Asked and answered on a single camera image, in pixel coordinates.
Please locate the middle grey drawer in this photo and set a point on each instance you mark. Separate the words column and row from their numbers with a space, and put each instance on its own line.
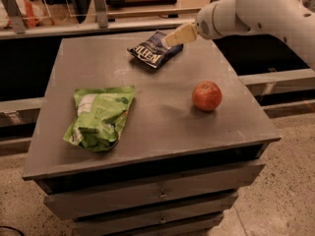
column 144, row 217

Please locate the green rice chip bag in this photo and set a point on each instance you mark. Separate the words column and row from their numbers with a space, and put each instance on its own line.
column 101, row 117

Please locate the orange white bag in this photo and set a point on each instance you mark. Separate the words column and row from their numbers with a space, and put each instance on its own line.
column 32, row 14

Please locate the top grey drawer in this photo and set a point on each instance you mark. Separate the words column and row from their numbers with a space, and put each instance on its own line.
column 155, row 190

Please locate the red apple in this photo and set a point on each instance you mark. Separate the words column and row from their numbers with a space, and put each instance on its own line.
column 206, row 96

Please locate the blue Kettle chip bag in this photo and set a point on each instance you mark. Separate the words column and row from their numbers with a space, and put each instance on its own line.
column 152, row 52

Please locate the grey drawer cabinet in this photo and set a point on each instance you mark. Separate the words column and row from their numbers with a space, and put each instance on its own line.
column 165, row 132

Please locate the dark wooden bar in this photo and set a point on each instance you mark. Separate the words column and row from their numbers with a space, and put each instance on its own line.
column 128, row 3

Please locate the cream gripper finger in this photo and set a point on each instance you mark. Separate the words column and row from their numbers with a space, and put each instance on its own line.
column 183, row 34

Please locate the grey drawer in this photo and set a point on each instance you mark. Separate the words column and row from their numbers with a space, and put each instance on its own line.
column 155, row 190
column 177, row 227
column 144, row 217

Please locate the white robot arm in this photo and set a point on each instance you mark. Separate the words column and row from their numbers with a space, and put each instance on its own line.
column 287, row 20

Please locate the bottom grey drawer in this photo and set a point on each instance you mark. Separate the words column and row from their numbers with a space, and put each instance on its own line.
column 177, row 227

